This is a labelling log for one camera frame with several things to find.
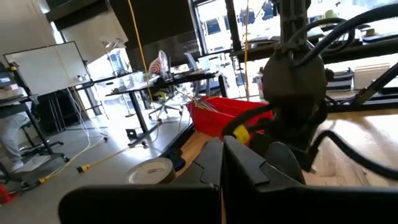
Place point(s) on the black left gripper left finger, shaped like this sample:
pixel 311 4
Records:
pixel 155 202

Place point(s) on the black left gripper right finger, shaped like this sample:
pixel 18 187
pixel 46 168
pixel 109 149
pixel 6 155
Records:
pixel 280 205

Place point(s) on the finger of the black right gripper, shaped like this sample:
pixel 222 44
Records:
pixel 283 161

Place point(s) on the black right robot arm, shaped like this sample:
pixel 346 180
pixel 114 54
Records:
pixel 293 71

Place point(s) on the dark blue clamp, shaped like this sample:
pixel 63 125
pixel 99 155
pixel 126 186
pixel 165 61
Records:
pixel 175 158

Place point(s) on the striped storage basket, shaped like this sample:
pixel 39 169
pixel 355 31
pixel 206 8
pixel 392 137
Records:
pixel 340 81

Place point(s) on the red plastic bin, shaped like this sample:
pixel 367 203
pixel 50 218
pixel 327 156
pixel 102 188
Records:
pixel 211 119

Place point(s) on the black rig strut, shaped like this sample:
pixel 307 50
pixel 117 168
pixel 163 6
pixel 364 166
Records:
pixel 376 84

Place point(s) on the black desk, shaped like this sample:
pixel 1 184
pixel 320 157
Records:
pixel 186 77

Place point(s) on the white bag red swirl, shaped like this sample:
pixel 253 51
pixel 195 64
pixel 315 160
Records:
pixel 158 63

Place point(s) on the black rolling stand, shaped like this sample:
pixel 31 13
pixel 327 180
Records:
pixel 37 129

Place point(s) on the black side table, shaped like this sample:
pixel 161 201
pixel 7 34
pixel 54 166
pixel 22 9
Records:
pixel 53 105

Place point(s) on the red floor object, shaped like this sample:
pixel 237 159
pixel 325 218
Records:
pixel 4 194

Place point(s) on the person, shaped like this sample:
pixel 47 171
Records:
pixel 11 130

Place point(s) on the silver desk lamp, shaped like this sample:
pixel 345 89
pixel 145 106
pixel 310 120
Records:
pixel 113 43

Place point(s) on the whiteboard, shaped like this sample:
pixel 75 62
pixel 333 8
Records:
pixel 46 68

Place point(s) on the black vertical post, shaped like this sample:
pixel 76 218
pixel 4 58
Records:
pixel 233 25

